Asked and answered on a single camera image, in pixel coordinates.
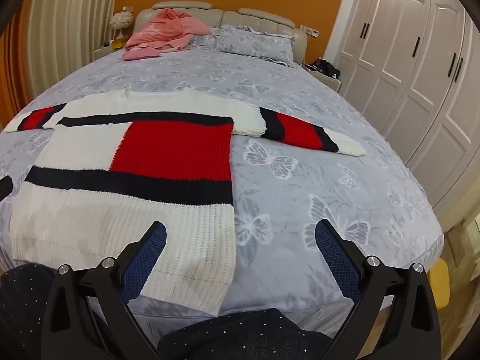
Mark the beige padded bed headboard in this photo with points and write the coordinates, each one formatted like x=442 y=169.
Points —
x=262 y=20

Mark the pink crumpled garment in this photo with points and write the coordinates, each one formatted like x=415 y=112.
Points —
x=168 y=30

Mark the white panelled wardrobe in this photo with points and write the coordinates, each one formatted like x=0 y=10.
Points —
x=412 y=63

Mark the person's right leg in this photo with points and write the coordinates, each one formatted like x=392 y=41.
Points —
x=243 y=335

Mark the pale pleated curtain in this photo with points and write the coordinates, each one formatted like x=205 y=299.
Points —
x=67 y=26

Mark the dark clutter on nightstand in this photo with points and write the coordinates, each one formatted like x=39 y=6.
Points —
x=324 y=68

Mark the grey butterfly print bed sheet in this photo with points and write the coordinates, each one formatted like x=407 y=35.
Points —
x=300 y=120

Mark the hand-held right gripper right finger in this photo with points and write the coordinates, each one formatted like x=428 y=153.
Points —
x=337 y=255

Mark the beige nightstand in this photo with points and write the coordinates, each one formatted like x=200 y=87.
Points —
x=105 y=50
x=332 y=81

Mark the white red navy knit sweater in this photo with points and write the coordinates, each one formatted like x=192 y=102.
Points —
x=168 y=150

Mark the white wall switch panel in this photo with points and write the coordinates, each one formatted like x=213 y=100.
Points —
x=310 y=31

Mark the white feather table lamp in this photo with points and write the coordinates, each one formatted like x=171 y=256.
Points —
x=122 y=20

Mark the grey butterfly print pillow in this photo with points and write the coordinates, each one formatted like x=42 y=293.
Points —
x=255 y=43

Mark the small pink cushion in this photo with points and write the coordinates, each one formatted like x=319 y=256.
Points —
x=140 y=54

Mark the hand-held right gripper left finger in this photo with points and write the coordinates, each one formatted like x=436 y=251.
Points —
x=148 y=258

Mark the yellow stool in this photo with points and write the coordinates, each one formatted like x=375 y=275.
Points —
x=439 y=285

